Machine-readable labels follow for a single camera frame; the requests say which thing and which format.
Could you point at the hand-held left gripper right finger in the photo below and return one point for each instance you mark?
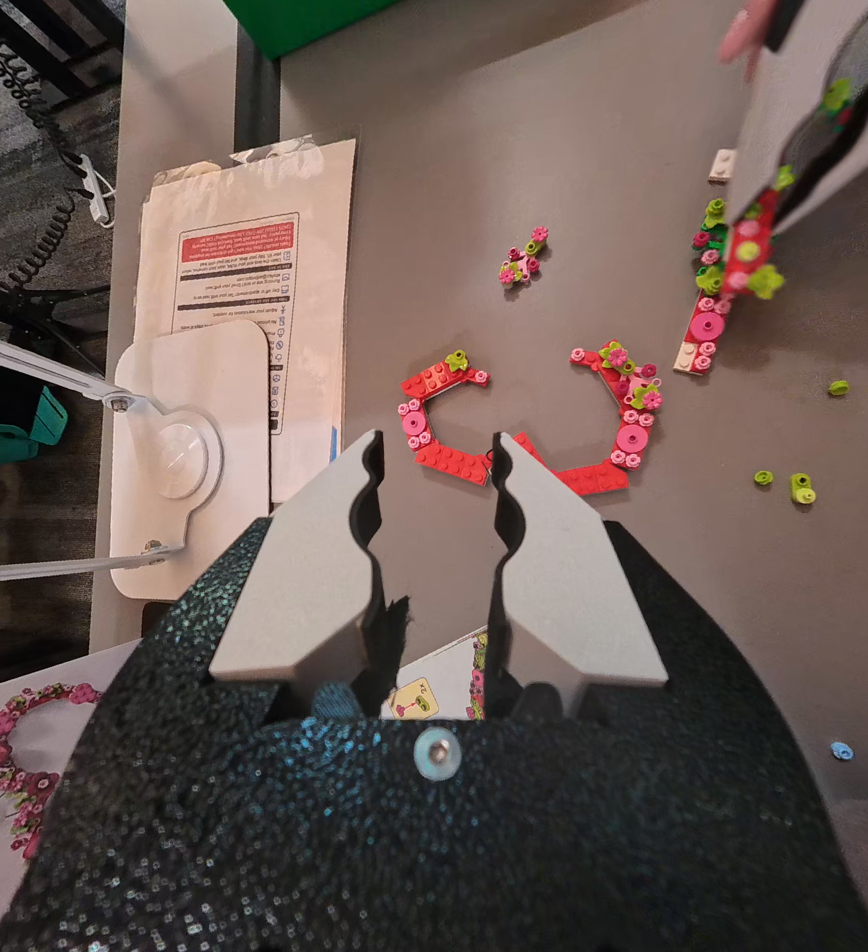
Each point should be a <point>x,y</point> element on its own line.
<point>582,595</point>

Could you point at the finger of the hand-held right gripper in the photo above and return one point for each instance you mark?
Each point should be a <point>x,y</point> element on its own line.
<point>865,149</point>
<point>772,119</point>

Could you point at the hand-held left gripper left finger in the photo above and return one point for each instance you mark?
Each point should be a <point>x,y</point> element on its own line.
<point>300,580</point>

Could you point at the flowered red lego wreath segment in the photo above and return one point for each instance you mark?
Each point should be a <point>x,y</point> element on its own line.
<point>709,327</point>

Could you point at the small white lego plate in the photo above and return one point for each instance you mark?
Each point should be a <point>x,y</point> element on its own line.
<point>722,166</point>

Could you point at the flower-covered curved red lego segment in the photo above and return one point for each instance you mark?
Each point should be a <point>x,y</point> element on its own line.
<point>590,476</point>

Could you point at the lego instruction booklet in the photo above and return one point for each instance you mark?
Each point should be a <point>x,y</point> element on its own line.
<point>434,684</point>

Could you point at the lime lego leaf piece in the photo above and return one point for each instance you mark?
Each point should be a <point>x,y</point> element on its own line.
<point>802,489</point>

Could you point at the small pink lego flower cluster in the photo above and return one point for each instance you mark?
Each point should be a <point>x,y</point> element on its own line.
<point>523,260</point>

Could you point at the tiny light blue lego stud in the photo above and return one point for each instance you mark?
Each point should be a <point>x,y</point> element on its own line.
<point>841,751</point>

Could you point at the person's right hand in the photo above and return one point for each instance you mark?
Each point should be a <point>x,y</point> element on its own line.
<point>746,30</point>

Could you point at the grey desk mat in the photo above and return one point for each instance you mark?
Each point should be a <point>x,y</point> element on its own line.
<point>553,186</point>

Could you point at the wreath picture sheet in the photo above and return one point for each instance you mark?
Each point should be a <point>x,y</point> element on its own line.
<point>40,729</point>

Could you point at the teal chair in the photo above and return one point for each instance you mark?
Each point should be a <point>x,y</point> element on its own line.
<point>10,416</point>

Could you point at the white printed paper bag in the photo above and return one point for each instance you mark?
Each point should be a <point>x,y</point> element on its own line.
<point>307,193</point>

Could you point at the green box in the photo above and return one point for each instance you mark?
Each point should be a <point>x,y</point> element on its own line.
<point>307,22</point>

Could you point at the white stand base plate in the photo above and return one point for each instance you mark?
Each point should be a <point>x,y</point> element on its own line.
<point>233,416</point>

